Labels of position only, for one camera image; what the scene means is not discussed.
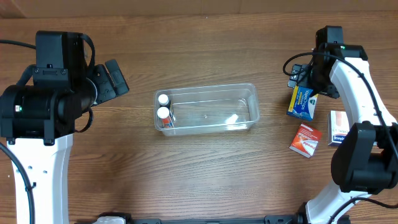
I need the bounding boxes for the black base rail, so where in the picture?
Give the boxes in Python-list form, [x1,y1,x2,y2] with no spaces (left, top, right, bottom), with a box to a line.
[74,212,307,224]

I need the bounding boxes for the dark bottle white cap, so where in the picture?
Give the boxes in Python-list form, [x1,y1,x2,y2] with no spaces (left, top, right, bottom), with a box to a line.
[158,94,172,109]

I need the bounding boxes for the clear plastic container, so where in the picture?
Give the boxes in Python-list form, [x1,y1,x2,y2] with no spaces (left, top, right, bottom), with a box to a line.
[154,83,260,136]

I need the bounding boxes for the red orange medicine box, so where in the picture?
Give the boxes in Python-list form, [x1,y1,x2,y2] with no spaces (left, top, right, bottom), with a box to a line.
[289,123,322,158]

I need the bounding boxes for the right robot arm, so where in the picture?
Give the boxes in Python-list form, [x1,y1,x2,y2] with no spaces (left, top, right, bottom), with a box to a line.
[264,26,397,223]

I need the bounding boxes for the white bandage box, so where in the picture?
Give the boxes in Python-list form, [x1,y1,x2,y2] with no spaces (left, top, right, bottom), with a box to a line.
[327,110,349,146]

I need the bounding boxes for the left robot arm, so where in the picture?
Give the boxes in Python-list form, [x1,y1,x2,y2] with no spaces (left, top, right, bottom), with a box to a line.
[1,31,129,223]

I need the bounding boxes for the blue yellow VapoDrops box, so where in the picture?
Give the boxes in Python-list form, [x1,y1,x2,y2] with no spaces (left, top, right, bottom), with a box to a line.
[287,86,318,121]

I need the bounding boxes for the orange bottle white cap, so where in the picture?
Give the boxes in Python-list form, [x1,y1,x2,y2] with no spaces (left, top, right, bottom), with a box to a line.
[157,106,174,128]

